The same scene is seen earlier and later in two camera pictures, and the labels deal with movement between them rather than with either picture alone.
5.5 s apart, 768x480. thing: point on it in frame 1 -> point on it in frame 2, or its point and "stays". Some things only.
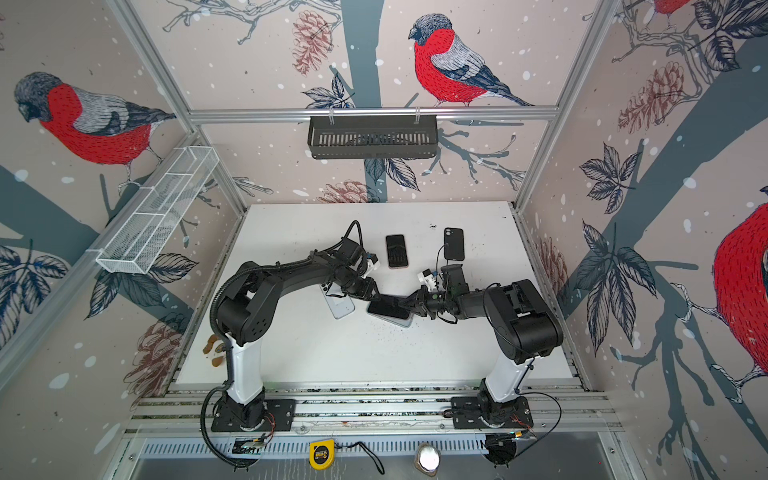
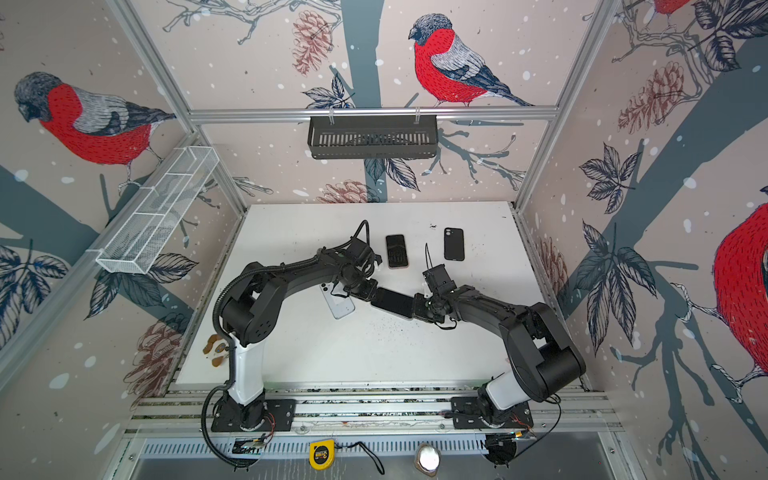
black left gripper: (369, 290) stays
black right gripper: (423, 304) stays
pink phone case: (396, 251) stays
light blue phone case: (400, 321) -> (393, 301)
